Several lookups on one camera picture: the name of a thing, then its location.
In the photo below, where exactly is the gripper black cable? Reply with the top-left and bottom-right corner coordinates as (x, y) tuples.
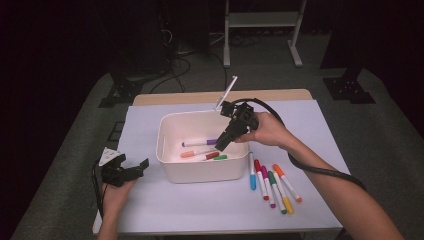
(229, 97), (368, 193)
(91, 159), (105, 221)

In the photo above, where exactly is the brown red cap marker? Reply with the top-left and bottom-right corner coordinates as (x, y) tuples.
(199, 151), (221, 162)

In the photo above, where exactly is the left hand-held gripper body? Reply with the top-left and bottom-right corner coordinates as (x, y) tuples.
(98, 147), (138, 188)

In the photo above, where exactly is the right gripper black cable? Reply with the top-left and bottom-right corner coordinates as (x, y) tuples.
(229, 97), (368, 193)

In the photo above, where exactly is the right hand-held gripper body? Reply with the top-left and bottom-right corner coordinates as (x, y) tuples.
(214, 75), (260, 141)

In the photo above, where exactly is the yellow cap marker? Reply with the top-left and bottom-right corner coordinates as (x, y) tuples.
(273, 171), (295, 215)

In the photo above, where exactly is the purple cap marker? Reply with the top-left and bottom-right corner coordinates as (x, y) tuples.
(181, 138), (220, 148)

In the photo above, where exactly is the white plastic bin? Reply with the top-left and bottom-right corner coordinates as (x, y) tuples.
(155, 109), (251, 184)

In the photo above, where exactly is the person's left hand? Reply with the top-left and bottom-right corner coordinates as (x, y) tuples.
(101, 179), (138, 218)

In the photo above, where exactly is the black floor cable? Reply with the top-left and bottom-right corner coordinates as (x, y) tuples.
(209, 51), (230, 92)
(149, 57), (193, 94)

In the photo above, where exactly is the white metal stand frame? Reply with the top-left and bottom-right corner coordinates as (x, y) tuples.
(222, 0), (308, 69)

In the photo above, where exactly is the bright orange cap marker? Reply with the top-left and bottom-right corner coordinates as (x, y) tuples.
(272, 163), (303, 204)

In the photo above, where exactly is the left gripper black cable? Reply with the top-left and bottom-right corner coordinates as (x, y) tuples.
(91, 159), (105, 221)

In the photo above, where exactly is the magenta cap marker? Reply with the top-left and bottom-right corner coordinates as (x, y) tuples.
(260, 165), (277, 209)

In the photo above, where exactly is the blue cap marker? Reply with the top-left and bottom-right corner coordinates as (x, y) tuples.
(248, 151), (258, 191)

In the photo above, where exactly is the black stand base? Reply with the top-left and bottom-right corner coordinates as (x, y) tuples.
(98, 71), (144, 108)
(322, 68), (376, 105)

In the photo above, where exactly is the light orange cap marker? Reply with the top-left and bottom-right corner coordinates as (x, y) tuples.
(179, 148), (218, 159)

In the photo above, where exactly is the white paper table sheet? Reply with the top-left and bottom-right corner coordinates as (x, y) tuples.
(92, 99), (351, 236)

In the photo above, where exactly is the person's right hand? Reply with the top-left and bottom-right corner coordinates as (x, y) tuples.
(234, 111), (297, 150)

